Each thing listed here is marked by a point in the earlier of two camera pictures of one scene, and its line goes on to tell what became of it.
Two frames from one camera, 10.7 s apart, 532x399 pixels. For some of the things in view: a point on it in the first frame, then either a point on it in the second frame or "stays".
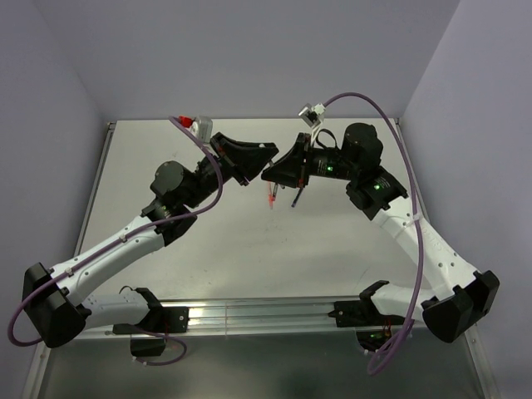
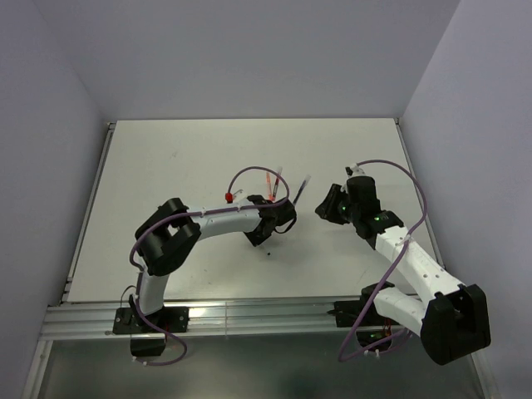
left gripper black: x=243 y=163 -> x=256 y=241
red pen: x=275 y=190 stays
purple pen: x=293 y=204 stays
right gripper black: x=288 y=168 -> x=325 y=211
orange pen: x=270 y=194 stays
